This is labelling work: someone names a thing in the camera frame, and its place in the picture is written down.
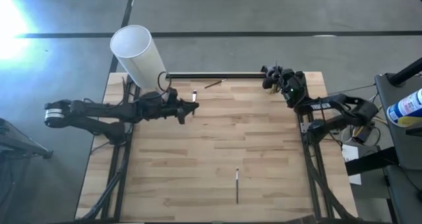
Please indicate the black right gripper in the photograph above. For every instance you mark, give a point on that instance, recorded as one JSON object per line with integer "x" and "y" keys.
{"x": 278, "y": 77}

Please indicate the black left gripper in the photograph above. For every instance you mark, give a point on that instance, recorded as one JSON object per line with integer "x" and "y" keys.
{"x": 173, "y": 108}

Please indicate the pen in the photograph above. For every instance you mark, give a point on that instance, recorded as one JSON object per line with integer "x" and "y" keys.
{"x": 194, "y": 95}
{"x": 236, "y": 187}

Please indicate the thin black makeup brush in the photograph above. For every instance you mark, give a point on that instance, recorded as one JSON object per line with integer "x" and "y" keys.
{"x": 214, "y": 84}

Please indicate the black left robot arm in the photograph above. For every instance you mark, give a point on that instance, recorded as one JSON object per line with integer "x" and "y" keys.
{"x": 99, "y": 107}

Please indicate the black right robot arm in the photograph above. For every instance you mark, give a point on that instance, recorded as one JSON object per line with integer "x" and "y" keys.
{"x": 329, "y": 105}

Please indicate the white cylindrical cup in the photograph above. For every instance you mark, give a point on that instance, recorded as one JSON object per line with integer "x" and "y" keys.
{"x": 138, "y": 52}

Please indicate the white paper sheet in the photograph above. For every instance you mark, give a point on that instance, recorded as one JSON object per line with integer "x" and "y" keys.
{"x": 349, "y": 153}

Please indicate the black power adapter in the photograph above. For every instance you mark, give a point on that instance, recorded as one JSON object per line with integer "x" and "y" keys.
{"x": 362, "y": 135}

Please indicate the black cart crossbar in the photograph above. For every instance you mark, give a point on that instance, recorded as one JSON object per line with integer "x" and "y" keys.
{"x": 369, "y": 163}

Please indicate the blue white spray can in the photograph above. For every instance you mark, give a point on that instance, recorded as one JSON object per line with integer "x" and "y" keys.
{"x": 407, "y": 108}

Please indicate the black equipment cart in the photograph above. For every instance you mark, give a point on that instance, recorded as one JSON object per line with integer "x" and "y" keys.
{"x": 409, "y": 151}

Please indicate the dark grey floor stand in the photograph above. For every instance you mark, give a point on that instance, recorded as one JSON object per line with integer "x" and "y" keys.
{"x": 19, "y": 143}

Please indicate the black frame clamp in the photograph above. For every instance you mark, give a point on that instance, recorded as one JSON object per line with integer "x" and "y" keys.
{"x": 264, "y": 69}

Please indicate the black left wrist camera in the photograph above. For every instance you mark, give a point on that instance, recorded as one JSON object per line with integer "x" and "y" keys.
{"x": 172, "y": 94}

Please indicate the black aluminium table frame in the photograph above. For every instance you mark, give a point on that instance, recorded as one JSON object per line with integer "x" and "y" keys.
{"x": 214, "y": 75}

